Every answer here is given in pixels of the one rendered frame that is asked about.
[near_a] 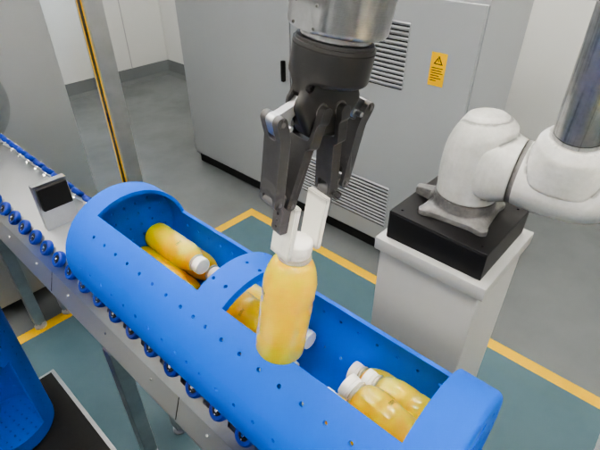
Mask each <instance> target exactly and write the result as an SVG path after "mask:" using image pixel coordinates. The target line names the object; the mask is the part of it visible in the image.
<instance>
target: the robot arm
mask: <svg viewBox="0 0 600 450"><path fill-rule="evenodd" d="M593 1H596V5H595V8H594V11H593V13H592V16H591V19H590V22H589V24H588V27H587V32H586V35H585V37H584V40H583V43H582V46H581V48H580V51H579V55H578V58H577V61H576V63H575V66H574V69H573V72H572V74H571V79H570V82H569V85H568V87H567V90H566V93H565V96H564V99H563V101H562V106H561V109H560V111H559V114H558V117H557V120H556V123H555V125H553V126H551V127H549V128H547V129H545V130H544V131H542V132H541V133H540V135H539V136H538V138H537V140H536V141H533V140H529V139H528V138H526V137H524V136H523V135H522V134H521V133H519V132H520V126H519V124H518V122H517V121H516V120H515V119H514V118H513V117H512V116H511V115H509V114H508V113H507V112H505V111H503V110H500V109H496V108H487V107H483V108H476V109H473V110H470V111H469V112H467V113H466V114H465V115H464V116H463V117H462V119H461V120H460V121H459V122H458V123H457V125H456V126H455V127H454V129H453V130H452V132H451V134H450V135H449V137H448V139H447V141H446V145H445V148H444V151H443V154H442V158H441V162H440V165H439V171H438V177H437V184H436V186H434V185H428V184H422V183H419V184H418V185H417V186H418V187H417V188H416V193H417V194H419V195H421V196H423V197H425V198H427V199H429V200H428V201H427V202H426V203H425V204H422V205H420V206H419V209H418V214H420V215H423V216H428V217H431V218H434V219H437V220H440V221H443V222H446V223H448V224H451V225H454V226H456V227H458V228H461V229H465V230H468V231H469V232H471V233H473V234H474V235H476V236H478V237H485V236H486V235H487V233H488V227H489V226H490V224H491V223H492V221H493V220H494V218H495V217H496V216H497V214H498V213H499V212H500V211H502V210H503V209H504V207H505V202H507V203H509V204H513V205H516V206H518V207H520V208H521V209H524V210H527V211H529V212H532V213H536V214H539V215H542V216H546V217H548V218H551V219H555V220H558V221H565V222H570V223H579V224H594V223H600V0H593ZM396 4H397V0H289V3H288V10H287V19H288V21H289V22H290V23H291V24H292V25H293V26H295V27H297V28H298V29H297V30H296V32H294V33H293V37H292V44H291V50H290V56H289V63H288V69H289V72H290V75H291V79H292V85H291V88H290V90H289V92H288V94H287V97H286V102H285V104H283V105H282V106H281V107H280V108H278V109H276V110H275V111H272V110H270V109H268V108H266V109H263V110H262V112H261V115H260V119H261V122H262V128H263V132H264V137H263V150H262V173H261V186H260V198H261V199H262V200H263V201H264V202H265V203H266V204H268V205H269V206H270V207H272V208H273V209H274V210H273V215H272V222H271V228H272V229H273V234H272V240H271V250H272V251H273V252H274V253H275V254H277V255H278V256H279V257H280V258H281V259H283V260H284V261H285V262H286V263H288V262H290V261H291V258H292V253H293V249H294V244H295V240H296V232H297V227H298V222H299V219H300V214H301V208H300V207H299V206H297V205H296V203H297V200H298V197H299V195H300V192H301V189H302V186H303V184H304V179H305V175H306V172H307V170H308V167H309V164H310V161H311V159H312V156H313V151H314V150H316V167H315V186H316V187H317V189H316V188H315V187H309V188H308V193H307V198H306V203H305V208H304V217H303V223H302V228H301V231H302V232H304V233H306V234H308V235H309V236H310V237H311V238H312V240H313V248H315V249H319V248H321V240H322V236H323V231H324V227H325V223H326V219H327V217H328V215H329V208H330V205H331V200H332V198H333V199H335V200H338V199H339V198H340V197H341V196H342V193H341V192H339V191H338V188H340V187H342V188H345V187H347V185H348V184H349V181H350V178H351V175H352V171H353V168H354V163H355V159H356V156H357V154H358V150H359V147H360V144H361V141H362V137H363V132H364V129H365V125H366V123H367V121H368V119H369V118H370V116H371V113H372V111H373V109H374V103H373V102H371V101H369V100H367V99H365V98H363V97H360V92H359V90H360V89H362V88H365V87H366V86H367V85H368V83H369V81H370V77H371V71H372V67H373V64H374V59H375V55H376V52H377V48H376V47H375V45H374V43H375V42H381V41H383V40H385V39H386V38H387V37H388V35H389V31H390V28H391V25H392V21H393V18H394V14H395V10H396ZM339 171H342V174H341V173H339Z"/></svg>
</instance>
